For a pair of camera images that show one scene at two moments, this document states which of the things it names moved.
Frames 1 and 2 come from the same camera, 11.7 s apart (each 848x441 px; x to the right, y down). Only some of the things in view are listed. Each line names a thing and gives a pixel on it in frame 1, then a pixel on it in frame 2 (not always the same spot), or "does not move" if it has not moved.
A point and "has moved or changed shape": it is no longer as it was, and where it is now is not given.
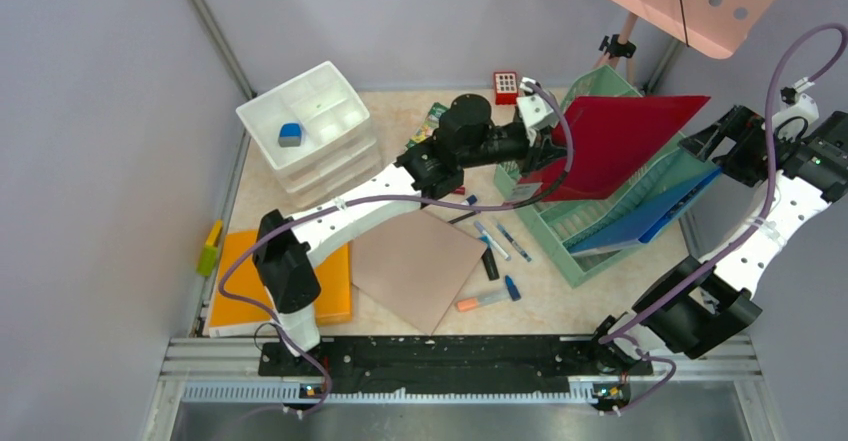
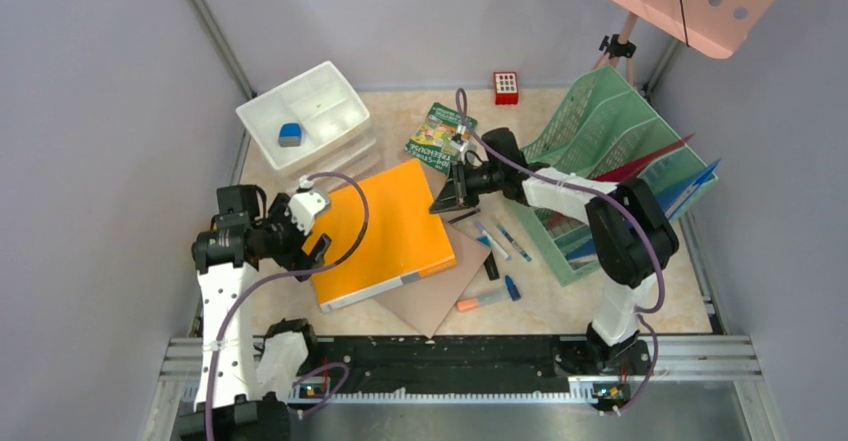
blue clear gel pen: x=514 y=244 does not move
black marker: x=490 y=264 does not move
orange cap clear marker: x=469 y=304 does not move
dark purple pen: x=463 y=217 does not move
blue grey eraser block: x=290 y=135 does not move
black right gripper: x=738 y=124 → x=456 y=193
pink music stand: x=720 y=5 does not move
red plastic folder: x=610 y=136 → x=620 y=174
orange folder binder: x=331 y=271 has moved or changed shape
